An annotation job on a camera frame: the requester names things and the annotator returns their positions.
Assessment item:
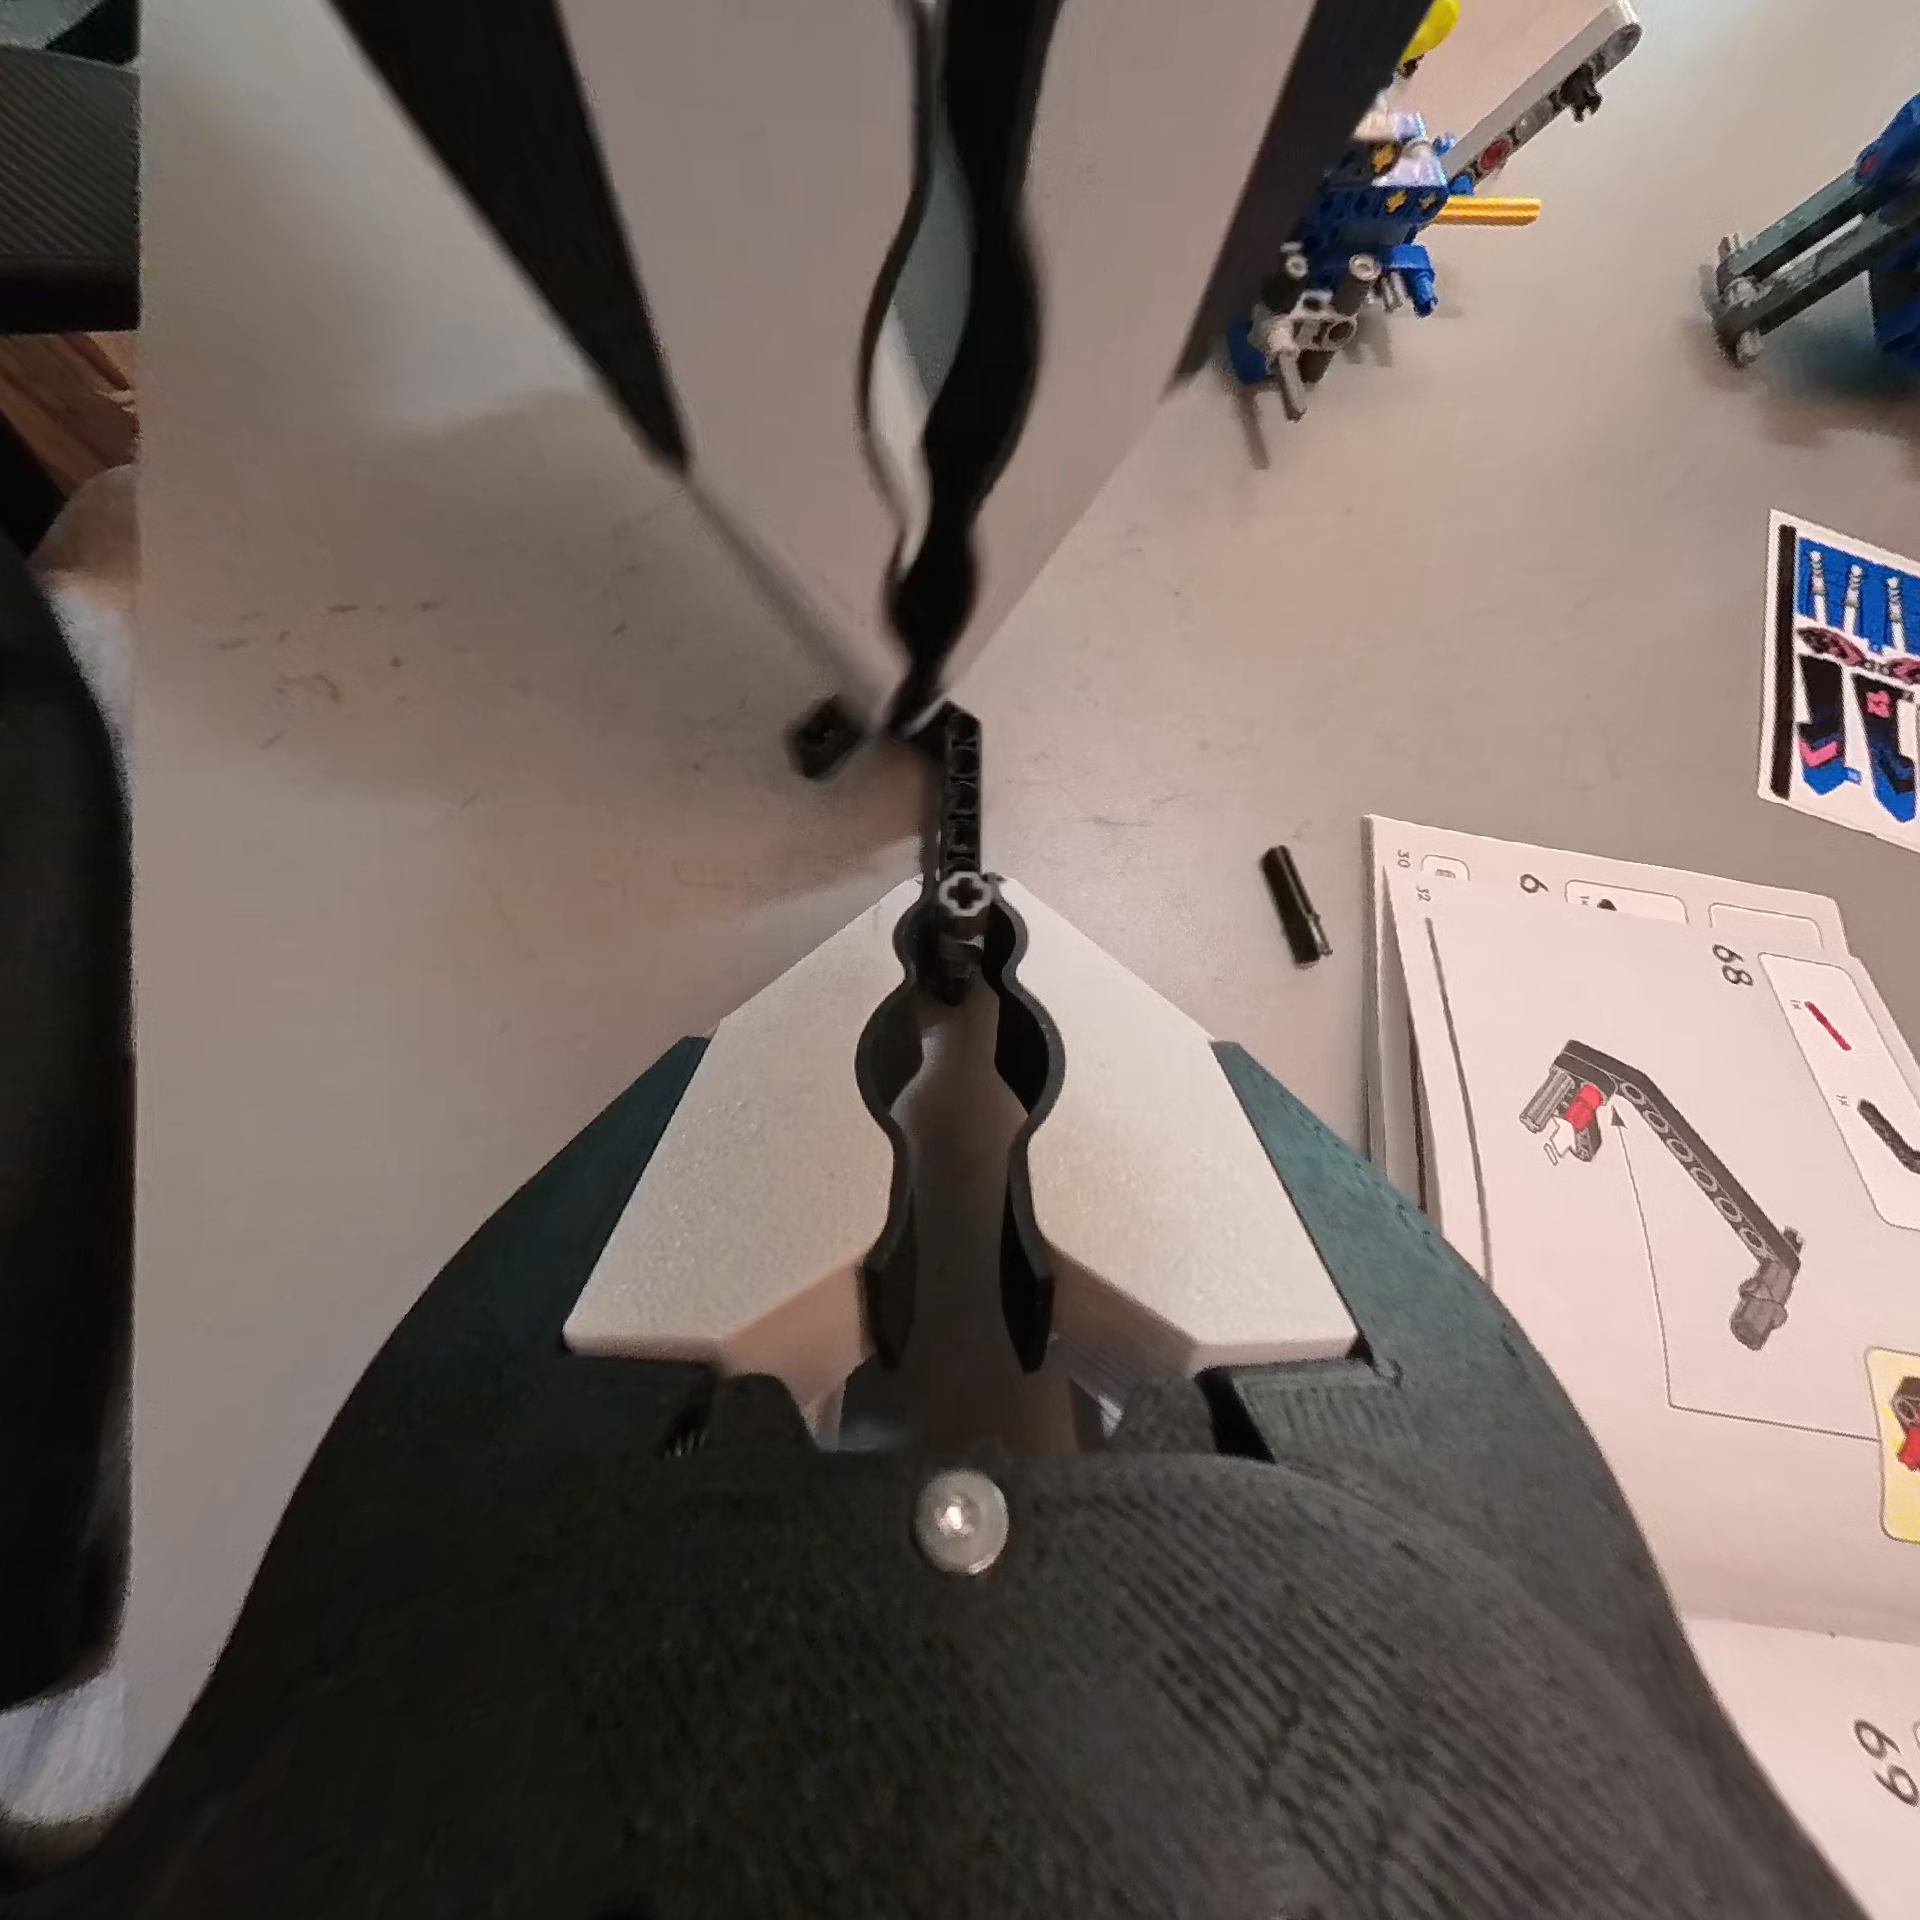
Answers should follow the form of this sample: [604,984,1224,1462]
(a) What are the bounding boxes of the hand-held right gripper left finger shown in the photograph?
[566,881,944,1444]

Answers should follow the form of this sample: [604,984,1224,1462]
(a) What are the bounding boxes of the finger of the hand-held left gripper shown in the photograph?
[327,0,940,741]
[894,0,1446,724]

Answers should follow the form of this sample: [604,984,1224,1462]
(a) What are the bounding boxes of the black toy brick beam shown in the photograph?
[919,701,1004,1004]

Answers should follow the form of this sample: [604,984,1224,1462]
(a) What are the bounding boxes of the sticker sheet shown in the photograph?
[1755,508,1920,829]

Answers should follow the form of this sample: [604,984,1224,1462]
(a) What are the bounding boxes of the black toy pin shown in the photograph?
[1265,846,1335,961]

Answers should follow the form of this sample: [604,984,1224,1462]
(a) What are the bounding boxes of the instruction booklet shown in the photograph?
[1363,813,1920,1910]

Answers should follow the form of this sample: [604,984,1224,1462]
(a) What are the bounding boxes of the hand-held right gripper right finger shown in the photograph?
[984,877,1378,1444]

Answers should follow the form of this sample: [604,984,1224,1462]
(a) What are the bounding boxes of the blue white toy brick model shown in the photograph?
[1224,0,1646,429]

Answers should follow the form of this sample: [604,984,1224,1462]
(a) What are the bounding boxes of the black chair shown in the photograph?
[0,0,146,331]

